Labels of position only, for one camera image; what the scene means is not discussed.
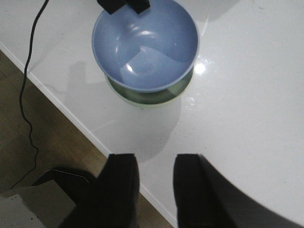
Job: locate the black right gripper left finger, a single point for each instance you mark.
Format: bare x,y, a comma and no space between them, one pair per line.
112,200

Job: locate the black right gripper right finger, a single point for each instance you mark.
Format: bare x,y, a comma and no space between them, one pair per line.
206,199

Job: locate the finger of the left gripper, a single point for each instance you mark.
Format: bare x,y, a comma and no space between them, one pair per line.
111,6
139,6

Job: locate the blue bowl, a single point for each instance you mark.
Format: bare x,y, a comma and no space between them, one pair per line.
146,52

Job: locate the light green bowl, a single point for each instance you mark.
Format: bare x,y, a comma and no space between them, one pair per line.
153,99

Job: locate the black metal stand base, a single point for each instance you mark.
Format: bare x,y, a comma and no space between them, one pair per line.
74,182

